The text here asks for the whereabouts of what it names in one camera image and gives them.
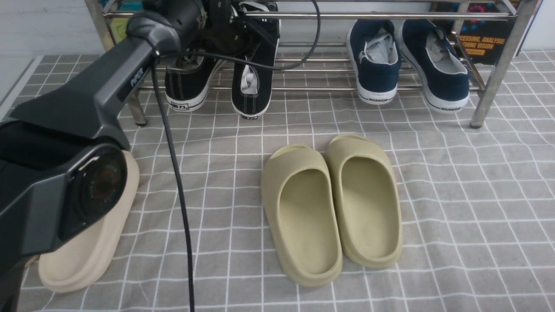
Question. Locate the black book with orange text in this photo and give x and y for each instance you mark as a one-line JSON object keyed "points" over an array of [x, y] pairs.
{"points": [[484, 40]]}

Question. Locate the grey checked floor cloth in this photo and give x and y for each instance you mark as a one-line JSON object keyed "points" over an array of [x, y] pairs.
{"points": [[477, 207]]}

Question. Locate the left navy blue sneaker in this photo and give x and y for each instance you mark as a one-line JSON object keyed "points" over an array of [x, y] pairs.
{"points": [[375, 58]]}

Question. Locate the navy blue sneaker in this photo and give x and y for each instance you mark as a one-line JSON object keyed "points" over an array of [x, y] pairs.
{"points": [[445, 80], [375, 58]]}

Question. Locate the right navy blue sneaker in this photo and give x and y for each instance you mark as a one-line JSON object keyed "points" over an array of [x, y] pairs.
{"points": [[445, 80]]}

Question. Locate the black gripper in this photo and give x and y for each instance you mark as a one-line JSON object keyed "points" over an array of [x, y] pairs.
{"points": [[224, 32]]}

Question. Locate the chrome metal shoe rack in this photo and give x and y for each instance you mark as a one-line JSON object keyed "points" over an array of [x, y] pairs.
{"points": [[520, 18]]}

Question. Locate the right olive foam slipper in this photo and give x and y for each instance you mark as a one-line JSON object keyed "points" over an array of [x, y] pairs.
{"points": [[366, 201]]}

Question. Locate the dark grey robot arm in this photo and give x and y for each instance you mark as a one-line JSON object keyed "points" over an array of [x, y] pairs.
{"points": [[62, 153]]}

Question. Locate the left olive foam slipper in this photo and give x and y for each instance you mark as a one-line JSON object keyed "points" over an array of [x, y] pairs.
{"points": [[297, 198]]}

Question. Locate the black canvas sneaker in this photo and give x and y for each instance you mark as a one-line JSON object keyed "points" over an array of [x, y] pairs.
{"points": [[187, 81], [252, 86]]}

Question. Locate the olive foam slipper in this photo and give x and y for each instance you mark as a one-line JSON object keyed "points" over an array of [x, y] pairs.
{"points": [[297, 198], [366, 201]]}

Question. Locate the right cream foam slipper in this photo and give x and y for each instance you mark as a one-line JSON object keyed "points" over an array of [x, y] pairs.
{"points": [[85, 258]]}

